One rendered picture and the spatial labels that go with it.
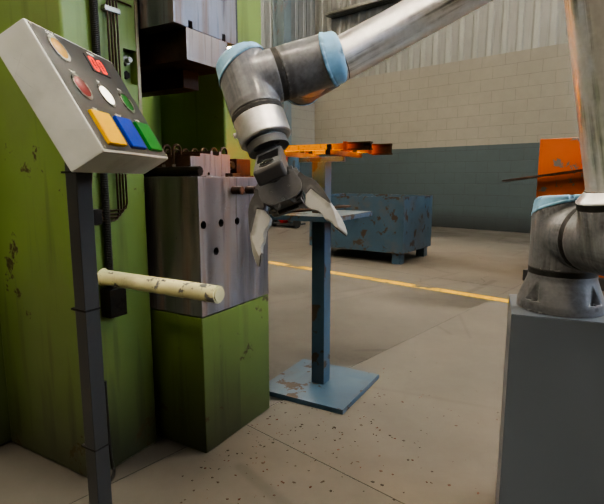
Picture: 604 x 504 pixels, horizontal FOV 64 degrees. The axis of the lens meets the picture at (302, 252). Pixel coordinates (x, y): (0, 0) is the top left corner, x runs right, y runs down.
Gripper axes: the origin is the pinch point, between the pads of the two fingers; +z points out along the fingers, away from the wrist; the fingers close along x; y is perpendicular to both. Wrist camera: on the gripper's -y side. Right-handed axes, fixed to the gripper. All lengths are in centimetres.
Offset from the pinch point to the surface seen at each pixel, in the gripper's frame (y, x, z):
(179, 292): 43, 39, -8
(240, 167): 89, 22, -51
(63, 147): 5, 37, -35
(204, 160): 71, 30, -51
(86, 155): 5.3, 33.6, -32.2
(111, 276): 52, 61, -21
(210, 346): 78, 48, 6
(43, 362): 63, 96, -5
